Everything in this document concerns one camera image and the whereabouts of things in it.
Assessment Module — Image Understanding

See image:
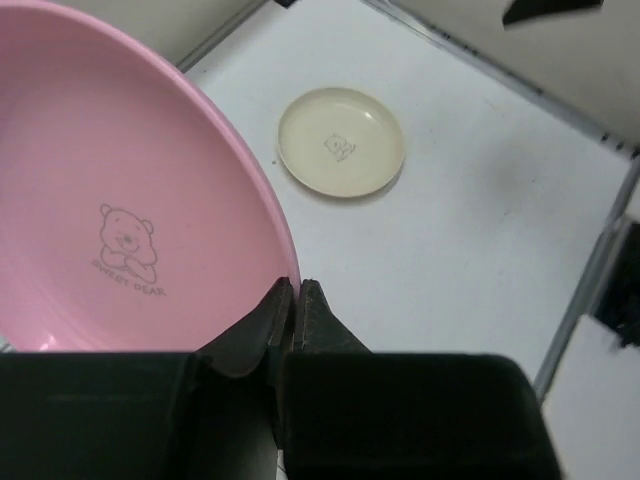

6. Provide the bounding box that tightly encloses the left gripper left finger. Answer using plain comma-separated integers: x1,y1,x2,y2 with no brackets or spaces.
1,278,292,479

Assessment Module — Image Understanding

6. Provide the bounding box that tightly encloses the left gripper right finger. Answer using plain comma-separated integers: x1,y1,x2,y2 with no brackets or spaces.
281,280,563,479

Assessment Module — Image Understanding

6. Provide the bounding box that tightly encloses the pink plate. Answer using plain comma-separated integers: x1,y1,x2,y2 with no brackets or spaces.
1,1,300,351

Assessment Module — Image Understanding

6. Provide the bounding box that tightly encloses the cream plate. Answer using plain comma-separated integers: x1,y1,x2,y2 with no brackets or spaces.
276,87,406,199

